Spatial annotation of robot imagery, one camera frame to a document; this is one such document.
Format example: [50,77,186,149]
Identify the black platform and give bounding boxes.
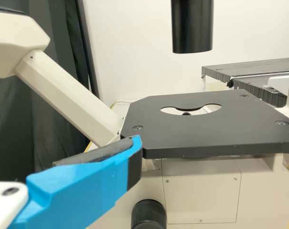
[232,75,289,108]
[201,56,289,84]

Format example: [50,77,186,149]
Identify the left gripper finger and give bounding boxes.
[11,135,143,229]

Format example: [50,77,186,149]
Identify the cream microscope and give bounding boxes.
[0,0,289,229]

